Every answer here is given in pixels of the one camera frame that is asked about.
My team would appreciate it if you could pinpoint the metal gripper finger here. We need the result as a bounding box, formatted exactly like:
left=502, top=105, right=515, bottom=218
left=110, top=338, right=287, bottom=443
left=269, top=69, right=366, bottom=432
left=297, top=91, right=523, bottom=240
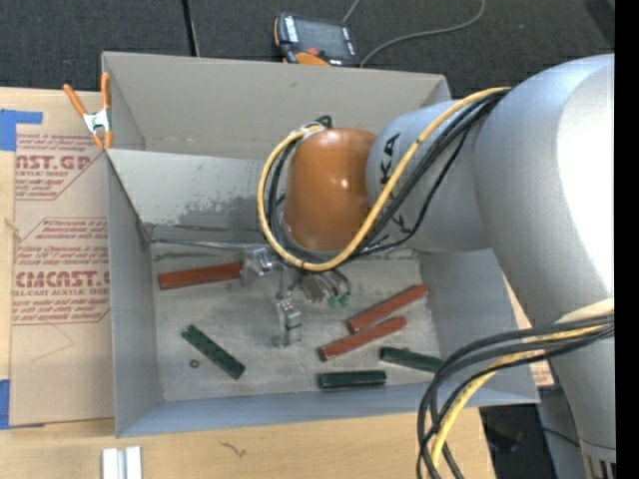
left=239, top=246, right=281, bottom=288
left=271, top=298, right=305, bottom=350

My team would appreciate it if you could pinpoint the red-brown flat block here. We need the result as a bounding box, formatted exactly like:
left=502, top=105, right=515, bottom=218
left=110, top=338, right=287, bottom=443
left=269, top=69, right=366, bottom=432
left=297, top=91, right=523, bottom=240
left=158, top=260, right=245, bottom=291
left=346, top=283, right=430, bottom=335
left=319, top=315, right=408, bottom=362

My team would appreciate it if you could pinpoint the dark green flat block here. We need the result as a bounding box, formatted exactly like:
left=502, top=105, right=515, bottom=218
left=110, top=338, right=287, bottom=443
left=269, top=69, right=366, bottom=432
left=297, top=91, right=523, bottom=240
left=317, top=369, right=388, bottom=391
left=378, top=345, right=446, bottom=374
left=180, top=323, right=248, bottom=381

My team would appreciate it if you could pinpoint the grey metal bin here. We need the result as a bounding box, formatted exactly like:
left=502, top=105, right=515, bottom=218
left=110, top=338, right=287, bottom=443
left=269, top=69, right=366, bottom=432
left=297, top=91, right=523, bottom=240
left=101, top=51, right=543, bottom=439

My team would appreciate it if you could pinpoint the brown cardboard board, red print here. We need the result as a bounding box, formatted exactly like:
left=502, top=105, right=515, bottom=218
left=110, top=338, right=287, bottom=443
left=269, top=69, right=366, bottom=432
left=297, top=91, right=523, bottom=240
left=0, top=86, right=553, bottom=431

